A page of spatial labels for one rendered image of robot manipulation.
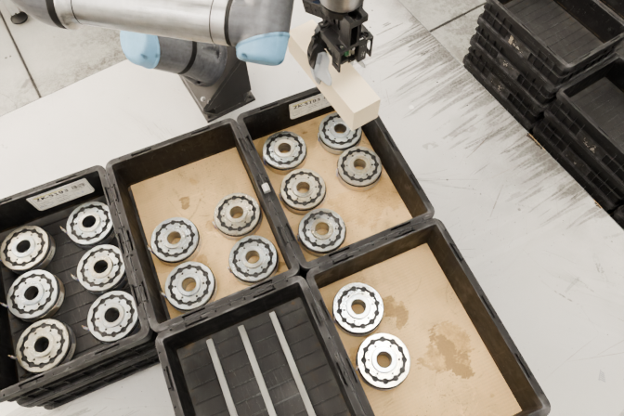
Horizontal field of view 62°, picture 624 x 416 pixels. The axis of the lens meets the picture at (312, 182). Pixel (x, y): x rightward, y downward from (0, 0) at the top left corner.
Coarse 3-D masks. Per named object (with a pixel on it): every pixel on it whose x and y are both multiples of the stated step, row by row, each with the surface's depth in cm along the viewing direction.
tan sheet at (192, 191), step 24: (192, 168) 124; (216, 168) 124; (240, 168) 123; (144, 192) 121; (168, 192) 121; (192, 192) 121; (216, 192) 121; (240, 192) 120; (144, 216) 118; (168, 216) 118; (192, 216) 118; (264, 216) 118; (216, 240) 115; (216, 264) 113; (192, 288) 110; (240, 288) 110
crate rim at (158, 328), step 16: (208, 128) 118; (160, 144) 115; (240, 144) 115; (112, 160) 113; (128, 160) 114; (112, 176) 111; (256, 176) 111; (112, 192) 110; (272, 208) 108; (128, 224) 106; (128, 240) 105; (288, 240) 104; (288, 256) 103; (288, 272) 101; (144, 288) 102; (256, 288) 100; (144, 304) 99; (208, 304) 99; (224, 304) 98; (176, 320) 97
